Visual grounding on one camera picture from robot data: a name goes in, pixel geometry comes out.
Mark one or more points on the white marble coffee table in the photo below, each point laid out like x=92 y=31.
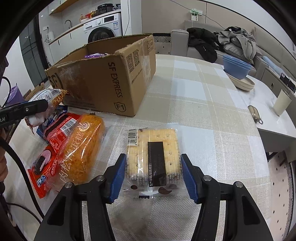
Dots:
x=277 y=132

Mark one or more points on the blue bowl stack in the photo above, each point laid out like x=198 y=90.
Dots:
x=235 y=67

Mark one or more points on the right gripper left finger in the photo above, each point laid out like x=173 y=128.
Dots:
x=63 y=220

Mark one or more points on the grey jacket pile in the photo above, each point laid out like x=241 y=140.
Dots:
x=237 y=42

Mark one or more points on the plaid tablecloth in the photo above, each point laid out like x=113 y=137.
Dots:
x=215 y=130

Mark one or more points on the white washing machine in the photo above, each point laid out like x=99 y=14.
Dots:
x=104 y=27

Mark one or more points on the red oreo cookie pack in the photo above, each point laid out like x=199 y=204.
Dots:
x=40 y=170

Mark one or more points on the beige plate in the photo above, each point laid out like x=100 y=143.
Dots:
x=245 y=84

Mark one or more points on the clear pack square crackers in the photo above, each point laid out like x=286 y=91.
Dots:
x=153 y=162

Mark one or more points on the grey sofa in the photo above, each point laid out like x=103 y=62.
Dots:
x=267 y=45

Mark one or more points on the red white chip bag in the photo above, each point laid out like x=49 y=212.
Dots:
x=54 y=98

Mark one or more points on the light blue pillow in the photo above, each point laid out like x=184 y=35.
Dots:
x=277 y=69

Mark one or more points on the black jacket on sofa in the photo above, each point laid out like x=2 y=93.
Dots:
x=205 y=42

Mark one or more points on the blue cookie pack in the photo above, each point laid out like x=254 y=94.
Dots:
x=61 y=109

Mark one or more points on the purple grape candy bag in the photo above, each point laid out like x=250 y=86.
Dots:
x=95 y=55

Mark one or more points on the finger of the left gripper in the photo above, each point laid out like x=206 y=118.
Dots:
x=18 y=111

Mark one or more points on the orange meat floss cake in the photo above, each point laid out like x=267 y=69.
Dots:
x=78 y=153

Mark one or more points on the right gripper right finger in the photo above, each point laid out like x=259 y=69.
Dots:
x=243 y=219

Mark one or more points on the red chocolate wafer pack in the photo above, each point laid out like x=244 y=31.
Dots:
x=59 y=130

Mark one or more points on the black basket on washer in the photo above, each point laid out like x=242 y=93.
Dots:
x=105 y=8

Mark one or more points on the brown cardboard box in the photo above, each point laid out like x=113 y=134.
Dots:
x=115 y=83

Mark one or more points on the white cup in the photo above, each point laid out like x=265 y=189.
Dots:
x=282 y=102

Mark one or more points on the person's left hand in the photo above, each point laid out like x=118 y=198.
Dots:
x=3 y=165

